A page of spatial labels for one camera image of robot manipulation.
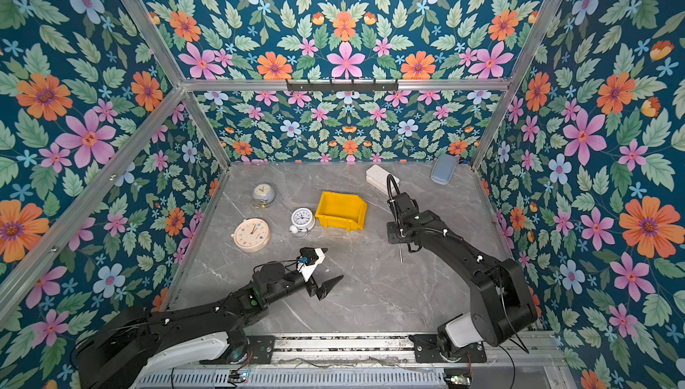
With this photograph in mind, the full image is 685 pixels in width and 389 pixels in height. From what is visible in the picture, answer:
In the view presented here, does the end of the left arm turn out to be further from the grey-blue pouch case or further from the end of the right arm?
the grey-blue pouch case

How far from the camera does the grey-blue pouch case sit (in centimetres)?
113

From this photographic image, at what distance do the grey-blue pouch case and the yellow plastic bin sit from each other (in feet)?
1.12

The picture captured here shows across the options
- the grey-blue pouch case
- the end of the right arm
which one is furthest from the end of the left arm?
the grey-blue pouch case

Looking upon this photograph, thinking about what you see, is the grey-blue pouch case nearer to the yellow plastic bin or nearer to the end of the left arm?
the yellow plastic bin

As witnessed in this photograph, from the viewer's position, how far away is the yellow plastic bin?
0.97m
